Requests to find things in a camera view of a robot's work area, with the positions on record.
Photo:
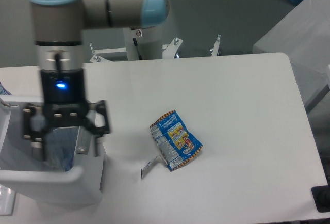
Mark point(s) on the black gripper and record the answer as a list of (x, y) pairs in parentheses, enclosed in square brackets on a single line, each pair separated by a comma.
[(65, 105)]

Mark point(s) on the clear crushed plastic bottle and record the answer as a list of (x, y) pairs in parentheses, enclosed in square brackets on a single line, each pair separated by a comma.
[(60, 148)]

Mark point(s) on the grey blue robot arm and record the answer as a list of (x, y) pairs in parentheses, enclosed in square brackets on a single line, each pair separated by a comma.
[(58, 27)]

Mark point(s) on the white plastic trash can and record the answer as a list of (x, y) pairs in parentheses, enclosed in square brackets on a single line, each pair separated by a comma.
[(71, 170)]

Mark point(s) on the blue white package edge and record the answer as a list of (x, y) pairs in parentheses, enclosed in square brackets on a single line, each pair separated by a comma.
[(3, 90)]

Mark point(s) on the clear plastic sheet at left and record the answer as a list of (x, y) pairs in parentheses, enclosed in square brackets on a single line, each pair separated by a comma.
[(7, 200)]

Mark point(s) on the torn silver wrapper strip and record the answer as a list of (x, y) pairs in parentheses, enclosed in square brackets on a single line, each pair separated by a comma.
[(149, 166)]

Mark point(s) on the blue snack wrapper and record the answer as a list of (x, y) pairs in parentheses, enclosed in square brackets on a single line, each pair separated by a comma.
[(176, 144)]

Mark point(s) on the white covered side table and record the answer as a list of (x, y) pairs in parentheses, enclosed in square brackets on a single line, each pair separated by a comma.
[(303, 35)]

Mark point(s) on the black device at table corner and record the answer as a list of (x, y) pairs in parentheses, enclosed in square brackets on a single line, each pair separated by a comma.
[(321, 198)]

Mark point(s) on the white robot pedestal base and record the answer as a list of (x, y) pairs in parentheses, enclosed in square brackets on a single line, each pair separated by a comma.
[(140, 44)]

